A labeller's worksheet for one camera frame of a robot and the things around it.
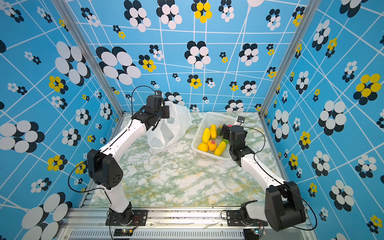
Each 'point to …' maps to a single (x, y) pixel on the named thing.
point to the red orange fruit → (211, 145)
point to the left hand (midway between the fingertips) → (166, 107)
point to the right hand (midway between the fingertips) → (232, 126)
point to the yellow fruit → (203, 147)
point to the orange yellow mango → (213, 131)
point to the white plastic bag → (167, 130)
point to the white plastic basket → (212, 118)
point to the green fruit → (226, 141)
